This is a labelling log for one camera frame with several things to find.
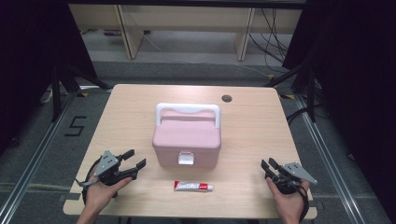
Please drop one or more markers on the dark round table grommet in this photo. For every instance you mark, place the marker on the dark round table grommet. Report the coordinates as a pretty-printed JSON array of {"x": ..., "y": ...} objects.
[{"x": 226, "y": 98}]

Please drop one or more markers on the aluminium floor rail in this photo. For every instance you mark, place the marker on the aluminium floor rail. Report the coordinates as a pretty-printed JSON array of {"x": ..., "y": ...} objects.
[
  {"x": 34, "y": 161},
  {"x": 327, "y": 161}
]

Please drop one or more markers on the black metal stand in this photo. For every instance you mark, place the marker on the black metal stand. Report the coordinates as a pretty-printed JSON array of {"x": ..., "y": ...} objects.
[
  {"x": 56, "y": 93},
  {"x": 311, "y": 93}
]

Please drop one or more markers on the person's right hand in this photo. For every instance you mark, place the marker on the person's right hand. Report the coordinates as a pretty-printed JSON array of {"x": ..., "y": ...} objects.
[{"x": 289, "y": 205}]

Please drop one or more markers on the red and white tube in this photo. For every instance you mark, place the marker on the red and white tube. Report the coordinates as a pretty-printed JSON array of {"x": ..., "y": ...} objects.
[{"x": 193, "y": 186}]

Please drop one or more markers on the beige wooden desk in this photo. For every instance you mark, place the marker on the beige wooden desk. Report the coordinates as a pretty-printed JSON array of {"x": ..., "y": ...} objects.
[{"x": 186, "y": 18}]

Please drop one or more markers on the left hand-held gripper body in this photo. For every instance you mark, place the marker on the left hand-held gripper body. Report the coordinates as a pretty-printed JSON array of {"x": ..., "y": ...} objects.
[{"x": 107, "y": 163}]

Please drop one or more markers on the black curtain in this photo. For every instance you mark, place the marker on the black curtain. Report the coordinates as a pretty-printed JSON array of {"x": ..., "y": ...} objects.
[
  {"x": 31, "y": 62},
  {"x": 358, "y": 77}
]

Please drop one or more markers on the person's left hand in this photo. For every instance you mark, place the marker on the person's left hand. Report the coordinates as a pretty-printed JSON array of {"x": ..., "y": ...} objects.
[{"x": 99, "y": 196}]

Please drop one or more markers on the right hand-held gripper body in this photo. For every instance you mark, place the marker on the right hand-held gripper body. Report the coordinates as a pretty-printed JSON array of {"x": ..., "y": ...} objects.
[{"x": 294, "y": 171}]

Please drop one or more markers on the pink lunch box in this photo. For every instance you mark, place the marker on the pink lunch box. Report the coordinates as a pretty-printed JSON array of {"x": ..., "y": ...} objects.
[{"x": 186, "y": 137}]

